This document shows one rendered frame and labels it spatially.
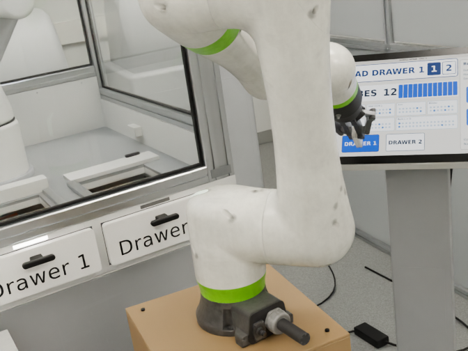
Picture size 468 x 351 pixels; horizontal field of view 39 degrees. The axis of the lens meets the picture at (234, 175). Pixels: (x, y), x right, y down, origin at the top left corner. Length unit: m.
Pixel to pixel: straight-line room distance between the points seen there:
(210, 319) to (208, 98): 0.67
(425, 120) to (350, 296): 1.46
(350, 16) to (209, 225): 2.20
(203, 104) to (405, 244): 0.67
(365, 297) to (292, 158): 2.05
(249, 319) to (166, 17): 0.52
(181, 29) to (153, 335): 0.56
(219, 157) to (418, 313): 0.72
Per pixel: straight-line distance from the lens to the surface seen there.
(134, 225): 1.67
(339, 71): 1.33
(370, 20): 3.09
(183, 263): 1.78
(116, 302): 1.74
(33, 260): 1.58
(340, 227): 1.09
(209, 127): 1.71
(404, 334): 2.03
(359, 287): 3.11
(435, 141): 1.70
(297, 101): 0.98
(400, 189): 1.83
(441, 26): 2.73
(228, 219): 1.11
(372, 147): 1.71
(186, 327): 1.26
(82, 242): 1.63
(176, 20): 0.98
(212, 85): 1.70
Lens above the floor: 1.51
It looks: 19 degrees down
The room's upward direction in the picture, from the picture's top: 8 degrees counter-clockwise
